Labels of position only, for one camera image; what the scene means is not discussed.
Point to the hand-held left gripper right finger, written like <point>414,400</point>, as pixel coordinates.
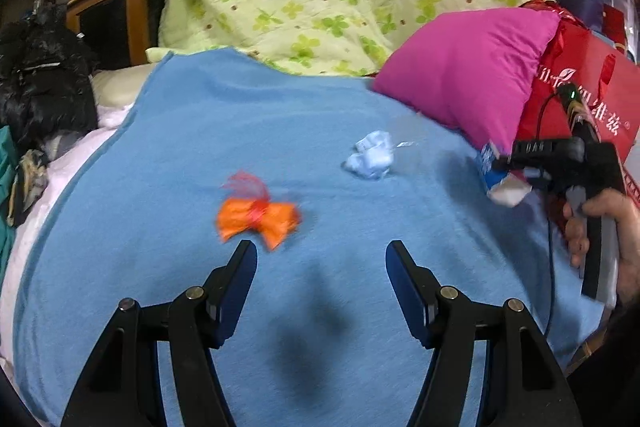
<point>407,302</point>

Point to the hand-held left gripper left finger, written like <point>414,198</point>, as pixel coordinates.
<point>235,307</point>

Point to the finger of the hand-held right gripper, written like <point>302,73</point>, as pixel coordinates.
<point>545,153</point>
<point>540,182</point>

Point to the blue white carton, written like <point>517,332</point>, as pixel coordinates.
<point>507,194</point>

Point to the orange wrapper with red net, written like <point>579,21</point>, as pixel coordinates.
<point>270,217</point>

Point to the clear plastic package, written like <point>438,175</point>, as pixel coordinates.
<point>407,143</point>

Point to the light blue paper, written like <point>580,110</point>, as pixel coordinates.
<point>370,157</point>

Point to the person's right forearm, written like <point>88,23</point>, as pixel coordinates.
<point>630,282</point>

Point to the person's right hand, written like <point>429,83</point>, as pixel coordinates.
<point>627,217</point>

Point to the red paper shopping bag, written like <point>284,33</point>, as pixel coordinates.
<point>600,72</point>

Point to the magenta pillow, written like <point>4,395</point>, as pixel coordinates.
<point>465,72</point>

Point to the red gift box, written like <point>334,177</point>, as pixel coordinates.
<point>614,24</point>

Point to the red crinkled plastic bag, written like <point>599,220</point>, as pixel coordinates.
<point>542,9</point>

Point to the blue fleece blanket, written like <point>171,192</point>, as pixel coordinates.
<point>250,132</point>

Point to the white bedsheet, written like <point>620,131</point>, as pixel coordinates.
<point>60,172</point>

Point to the patterned olive cloth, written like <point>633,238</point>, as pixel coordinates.
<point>27,187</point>

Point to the cream sofa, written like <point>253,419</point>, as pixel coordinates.
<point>120,87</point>

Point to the teal jacket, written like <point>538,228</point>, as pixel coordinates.
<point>6,177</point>

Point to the black puffer jacket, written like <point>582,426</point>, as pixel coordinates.
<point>45,77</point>

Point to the wooden cabinet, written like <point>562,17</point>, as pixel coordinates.
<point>105,32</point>

